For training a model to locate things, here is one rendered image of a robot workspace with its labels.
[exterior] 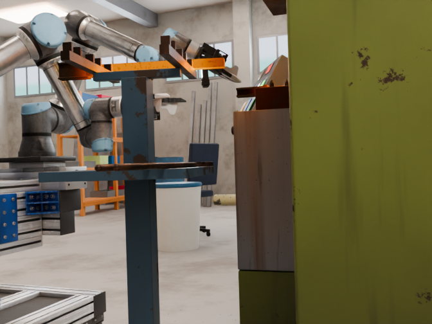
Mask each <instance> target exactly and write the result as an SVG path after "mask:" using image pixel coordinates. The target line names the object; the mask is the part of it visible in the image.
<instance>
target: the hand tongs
mask: <svg viewBox="0 0 432 324"><path fill-rule="evenodd" d="M210 166H213V161H206V162H178V163H119V164H97V165H96V166H95V167H94V169H95V170H96V172H110V171H117V172H119V171H131V170H153V169H164V168H186V167H210Z"/></svg>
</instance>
